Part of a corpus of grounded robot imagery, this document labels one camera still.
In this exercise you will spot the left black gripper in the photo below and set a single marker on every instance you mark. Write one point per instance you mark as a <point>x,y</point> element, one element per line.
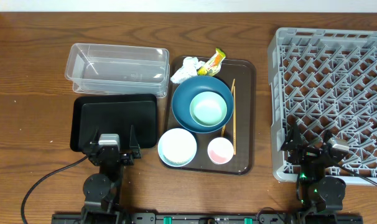
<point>134,152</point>

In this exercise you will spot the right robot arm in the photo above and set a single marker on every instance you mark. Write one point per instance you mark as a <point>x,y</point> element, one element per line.
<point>320,195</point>

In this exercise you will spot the small pink cup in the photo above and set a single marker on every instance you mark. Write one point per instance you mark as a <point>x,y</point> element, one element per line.
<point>220,150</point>

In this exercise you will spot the small mint green bowl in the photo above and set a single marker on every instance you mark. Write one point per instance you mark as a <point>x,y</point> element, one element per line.
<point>208,109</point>

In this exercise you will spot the black plastic tray bin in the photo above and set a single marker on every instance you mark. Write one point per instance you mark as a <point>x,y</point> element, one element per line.
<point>114,114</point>

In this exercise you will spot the white tissue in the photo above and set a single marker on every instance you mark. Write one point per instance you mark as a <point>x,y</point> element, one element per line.
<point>187,70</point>

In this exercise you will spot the brown serving tray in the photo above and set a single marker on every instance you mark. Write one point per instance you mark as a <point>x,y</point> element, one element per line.
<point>244,73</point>

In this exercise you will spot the yellow snack wrapper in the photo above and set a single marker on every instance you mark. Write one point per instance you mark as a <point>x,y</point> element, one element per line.
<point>213,65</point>

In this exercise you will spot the clear plastic bin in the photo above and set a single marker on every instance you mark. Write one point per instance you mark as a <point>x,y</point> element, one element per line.
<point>118,69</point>

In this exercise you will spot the large dark blue bowl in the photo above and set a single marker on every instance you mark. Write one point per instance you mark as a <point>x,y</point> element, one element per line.
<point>187,90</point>

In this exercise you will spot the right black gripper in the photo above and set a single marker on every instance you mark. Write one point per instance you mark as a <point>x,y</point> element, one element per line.
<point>305,153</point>

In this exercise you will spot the wooden chopstick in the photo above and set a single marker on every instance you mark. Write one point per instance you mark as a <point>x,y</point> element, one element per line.
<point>232,88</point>
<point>234,121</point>

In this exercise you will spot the grey dishwasher rack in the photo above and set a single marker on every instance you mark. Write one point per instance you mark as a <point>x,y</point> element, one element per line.
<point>325,79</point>

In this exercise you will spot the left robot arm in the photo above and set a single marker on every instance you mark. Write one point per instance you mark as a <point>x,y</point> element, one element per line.
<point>102,190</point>

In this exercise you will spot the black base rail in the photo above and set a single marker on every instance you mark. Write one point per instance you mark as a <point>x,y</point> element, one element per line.
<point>151,218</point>

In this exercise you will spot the light blue rice bowl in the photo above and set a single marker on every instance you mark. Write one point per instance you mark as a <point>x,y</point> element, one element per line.
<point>177,147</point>

